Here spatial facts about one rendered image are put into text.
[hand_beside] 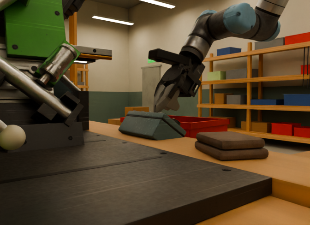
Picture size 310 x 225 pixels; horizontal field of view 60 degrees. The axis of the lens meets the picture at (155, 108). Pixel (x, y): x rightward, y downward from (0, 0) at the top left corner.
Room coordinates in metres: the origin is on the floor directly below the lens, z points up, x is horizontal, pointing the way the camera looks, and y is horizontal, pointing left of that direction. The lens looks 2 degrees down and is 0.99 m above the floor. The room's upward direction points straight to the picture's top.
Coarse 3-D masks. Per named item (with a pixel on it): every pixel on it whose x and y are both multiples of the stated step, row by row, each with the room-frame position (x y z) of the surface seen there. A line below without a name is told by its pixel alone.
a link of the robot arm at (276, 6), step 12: (264, 0) 0.76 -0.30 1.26; (276, 0) 0.74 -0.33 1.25; (288, 0) 0.76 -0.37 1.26; (264, 12) 0.76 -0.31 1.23; (276, 12) 0.75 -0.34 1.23; (264, 24) 0.76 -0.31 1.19; (276, 24) 0.80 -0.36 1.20; (252, 36) 0.77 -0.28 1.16; (264, 36) 0.79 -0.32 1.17; (276, 36) 0.82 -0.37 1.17
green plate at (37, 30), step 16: (32, 0) 0.56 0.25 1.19; (48, 0) 0.59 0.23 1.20; (16, 16) 0.54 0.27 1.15; (32, 16) 0.56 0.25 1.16; (48, 16) 0.58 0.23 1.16; (16, 32) 0.53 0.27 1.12; (32, 32) 0.55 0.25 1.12; (48, 32) 0.57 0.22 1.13; (64, 32) 0.59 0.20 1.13; (16, 48) 0.52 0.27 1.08; (32, 48) 0.54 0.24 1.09; (48, 48) 0.56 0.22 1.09
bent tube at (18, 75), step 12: (0, 0) 0.49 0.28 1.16; (12, 0) 0.51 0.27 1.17; (24, 0) 0.54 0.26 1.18; (0, 60) 0.46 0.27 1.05; (12, 72) 0.47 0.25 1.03; (12, 84) 0.48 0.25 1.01; (24, 84) 0.48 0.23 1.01; (36, 84) 0.49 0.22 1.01; (36, 96) 0.49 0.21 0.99; (48, 96) 0.50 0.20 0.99; (60, 108) 0.50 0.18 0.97
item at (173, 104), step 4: (172, 84) 0.72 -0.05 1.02; (168, 88) 0.72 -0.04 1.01; (164, 92) 0.72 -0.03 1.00; (168, 92) 0.71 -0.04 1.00; (176, 92) 0.73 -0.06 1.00; (164, 96) 0.71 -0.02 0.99; (176, 96) 0.73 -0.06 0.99; (160, 100) 0.71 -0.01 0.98; (164, 100) 0.70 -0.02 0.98; (168, 100) 0.70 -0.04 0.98; (172, 100) 0.72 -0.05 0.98; (176, 100) 0.73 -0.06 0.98; (156, 104) 0.71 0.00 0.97; (160, 104) 0.70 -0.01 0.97; (164, 104) 0.70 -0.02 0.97; (168, 104) 0.71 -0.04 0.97; (172, 104) 0.72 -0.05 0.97; (176, 104) 0.73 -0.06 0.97; (156, 108) 0.71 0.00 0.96; (160, 108) 0.70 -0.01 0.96; (172, 108) 0.72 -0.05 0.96; (176, 108) 0.73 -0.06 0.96
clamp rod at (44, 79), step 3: (42, 75) 0.51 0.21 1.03; (45, 75) 0.51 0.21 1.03; (48, 75) 0.51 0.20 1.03; (39, 78) 0.51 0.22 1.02; (42, 78) 0.51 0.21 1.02; (45, 78) 0.51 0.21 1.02; (48, 78) 0.51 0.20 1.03; (36, 81) 0.50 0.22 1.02; (39, 81) 0.50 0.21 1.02; (42, 81) 0.50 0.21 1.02; (45, 81) 0.51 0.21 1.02; (42, 84) 0.50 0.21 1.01; (45, 84) 0.51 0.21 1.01
